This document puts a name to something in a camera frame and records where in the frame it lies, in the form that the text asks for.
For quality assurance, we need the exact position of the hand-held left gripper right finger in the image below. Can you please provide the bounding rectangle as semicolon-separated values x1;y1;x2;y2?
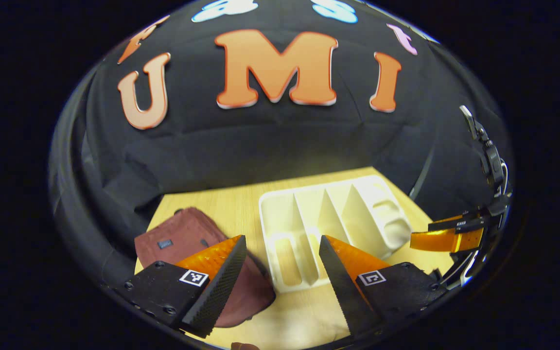
319;235;448;341

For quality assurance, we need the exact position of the white plastic bookshelf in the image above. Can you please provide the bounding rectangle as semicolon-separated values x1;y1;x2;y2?
259;175;413;294

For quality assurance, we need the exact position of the maroon fabric schoolbag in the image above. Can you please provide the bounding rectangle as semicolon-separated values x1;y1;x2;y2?
134;207;277;329

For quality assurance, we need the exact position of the thin black pole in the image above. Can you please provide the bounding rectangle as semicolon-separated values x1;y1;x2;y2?
409;146;435;200

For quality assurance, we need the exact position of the black backdrop cloth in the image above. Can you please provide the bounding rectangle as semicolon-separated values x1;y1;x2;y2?
49;0;511;292

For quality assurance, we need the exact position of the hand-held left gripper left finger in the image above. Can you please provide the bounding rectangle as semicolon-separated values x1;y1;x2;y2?
115;235;247;339

